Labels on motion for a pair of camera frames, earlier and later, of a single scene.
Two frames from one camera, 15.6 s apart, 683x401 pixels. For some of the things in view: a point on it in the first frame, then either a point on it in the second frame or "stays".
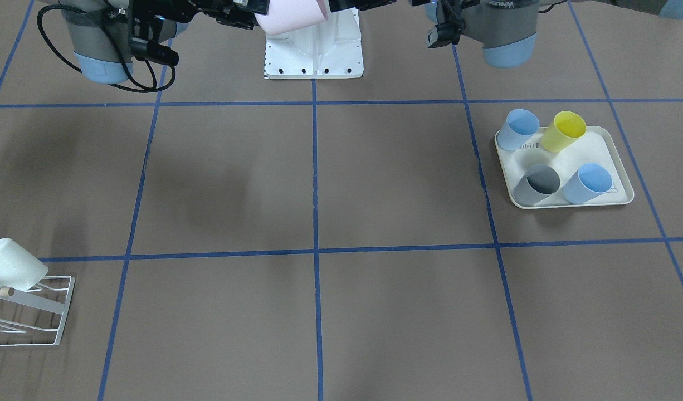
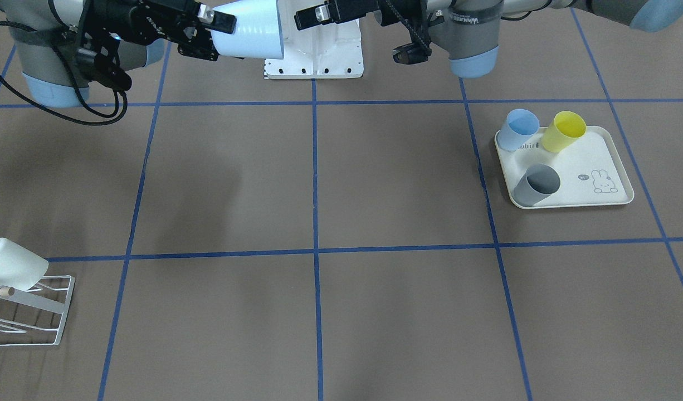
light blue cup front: [590, 180] to [258, 33]
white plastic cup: [8, 265] stays
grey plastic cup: [540, 181] stays
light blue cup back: [520, 126] stays
